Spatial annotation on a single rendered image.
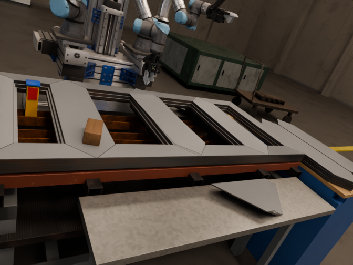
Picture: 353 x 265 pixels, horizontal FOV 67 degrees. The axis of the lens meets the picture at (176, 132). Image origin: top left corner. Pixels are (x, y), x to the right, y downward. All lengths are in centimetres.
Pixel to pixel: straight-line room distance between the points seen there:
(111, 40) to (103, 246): 152
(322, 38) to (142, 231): 1278
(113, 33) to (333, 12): 1197
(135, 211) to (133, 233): 10
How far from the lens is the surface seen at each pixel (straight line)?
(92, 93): 155
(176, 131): 131
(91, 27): 208
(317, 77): 1300
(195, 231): 98
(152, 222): 94
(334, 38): 1307
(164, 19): 213
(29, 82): 144
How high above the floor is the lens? 140
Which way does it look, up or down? 24 degrees down
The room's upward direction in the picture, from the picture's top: 19 degrees clockwise
